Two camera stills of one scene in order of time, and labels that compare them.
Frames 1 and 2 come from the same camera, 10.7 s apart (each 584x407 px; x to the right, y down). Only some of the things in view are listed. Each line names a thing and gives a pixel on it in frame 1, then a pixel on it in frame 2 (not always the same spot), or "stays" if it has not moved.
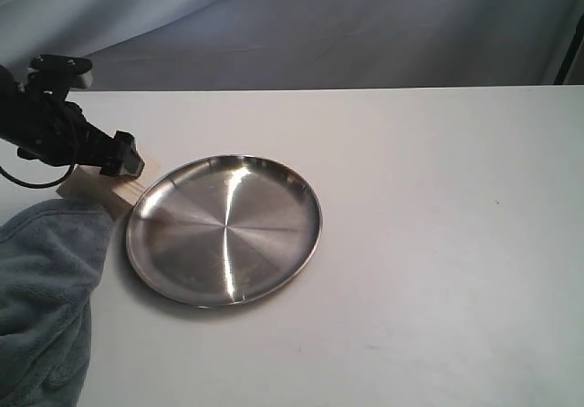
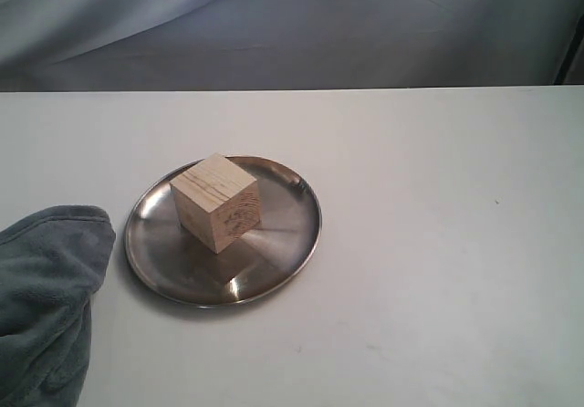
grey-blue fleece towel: [52, 258] stays
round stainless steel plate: [225, 232] stays
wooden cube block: [118, 193] -> [216, 202]
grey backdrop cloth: [185, 29] stays
